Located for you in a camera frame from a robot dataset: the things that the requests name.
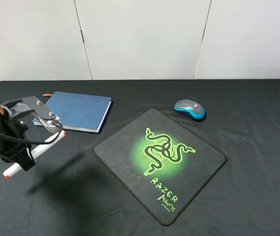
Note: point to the black tablecloth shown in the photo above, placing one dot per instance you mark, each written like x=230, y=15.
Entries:
x=71, y=193

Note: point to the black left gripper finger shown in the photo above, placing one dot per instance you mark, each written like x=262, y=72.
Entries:
x=24, y=157

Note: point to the black green Razer mouse pad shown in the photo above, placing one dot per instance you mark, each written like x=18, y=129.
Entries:
x=163, y=164

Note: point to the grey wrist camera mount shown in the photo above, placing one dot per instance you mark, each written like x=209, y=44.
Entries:
x=31, y=105

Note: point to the grey and blue computer mouse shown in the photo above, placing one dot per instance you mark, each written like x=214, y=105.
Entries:
x=190, y=109

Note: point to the blue hardcover notebook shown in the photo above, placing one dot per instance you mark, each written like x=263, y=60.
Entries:
x=80, y=112

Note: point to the white marker pen red caps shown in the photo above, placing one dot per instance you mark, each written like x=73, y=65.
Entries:
x=33, y=154

